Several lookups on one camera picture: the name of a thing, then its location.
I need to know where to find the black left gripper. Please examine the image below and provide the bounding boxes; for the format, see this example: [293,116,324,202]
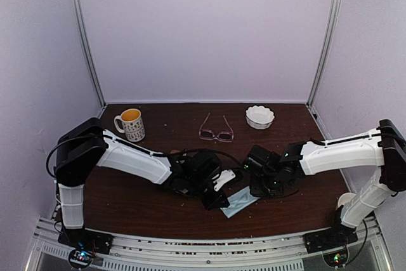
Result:
[187,174,230,211]

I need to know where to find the light blue cloth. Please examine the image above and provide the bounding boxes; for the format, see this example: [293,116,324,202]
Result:
[220,187,259,218]

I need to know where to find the left aluminium frame post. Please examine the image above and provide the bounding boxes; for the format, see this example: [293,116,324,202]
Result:
[72,0,107,109]

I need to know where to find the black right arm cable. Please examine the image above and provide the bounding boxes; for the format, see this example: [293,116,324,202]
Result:
[344,216,370,262]

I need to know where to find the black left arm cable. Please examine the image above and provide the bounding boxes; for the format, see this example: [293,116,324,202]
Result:
[46,136,242,186]

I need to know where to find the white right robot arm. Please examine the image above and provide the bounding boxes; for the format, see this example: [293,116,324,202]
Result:
[243,119,405,247]

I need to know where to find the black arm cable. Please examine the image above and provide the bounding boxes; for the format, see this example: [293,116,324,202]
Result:
[46,136,242,186]
[344,216,370,262]

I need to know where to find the aluminium frame post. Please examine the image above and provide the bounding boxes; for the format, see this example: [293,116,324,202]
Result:
[72,0,107,109]
[306,0,342,109]

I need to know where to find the front aluminium rail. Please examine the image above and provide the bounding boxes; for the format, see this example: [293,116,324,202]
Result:
[22,219,395,270]

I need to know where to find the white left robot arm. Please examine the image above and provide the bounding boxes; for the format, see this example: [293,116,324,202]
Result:
[47,117,235,248]

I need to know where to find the white paper cup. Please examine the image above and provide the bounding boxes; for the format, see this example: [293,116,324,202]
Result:
[336,192,356,209]

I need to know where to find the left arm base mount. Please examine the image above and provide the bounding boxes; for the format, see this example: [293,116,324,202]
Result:
[58,229,114,269]

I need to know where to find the white fluted ceramic bowl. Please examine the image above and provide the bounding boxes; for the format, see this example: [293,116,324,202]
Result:
[246,105,275,130]

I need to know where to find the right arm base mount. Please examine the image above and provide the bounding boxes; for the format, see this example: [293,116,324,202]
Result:
[303,229,358,269]

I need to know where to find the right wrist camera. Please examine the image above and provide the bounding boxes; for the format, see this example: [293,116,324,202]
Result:
[243,145,280,176]

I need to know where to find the right aluminium frame post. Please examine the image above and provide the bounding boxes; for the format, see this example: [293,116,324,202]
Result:
[306,0,342,109]

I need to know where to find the white floral mug yellow inside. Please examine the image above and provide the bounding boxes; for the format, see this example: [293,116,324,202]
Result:
[114,109,146,142]

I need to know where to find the pink frame sunglasses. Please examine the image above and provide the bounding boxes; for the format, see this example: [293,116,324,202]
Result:
[198,112,235,143]

